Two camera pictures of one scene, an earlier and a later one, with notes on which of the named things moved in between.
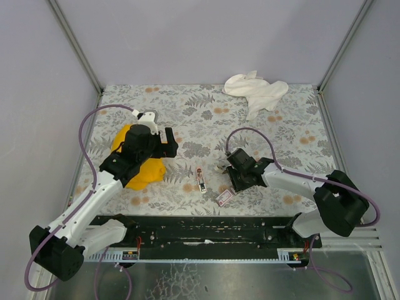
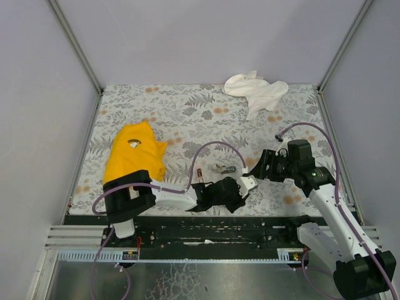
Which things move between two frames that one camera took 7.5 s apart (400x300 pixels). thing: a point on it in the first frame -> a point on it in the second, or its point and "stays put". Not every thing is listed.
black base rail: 214,231 stays put
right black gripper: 233,180 -> 267,165
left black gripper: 169,142 -> 231,190
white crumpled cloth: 259,94 stays put
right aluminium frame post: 345,44 stays put
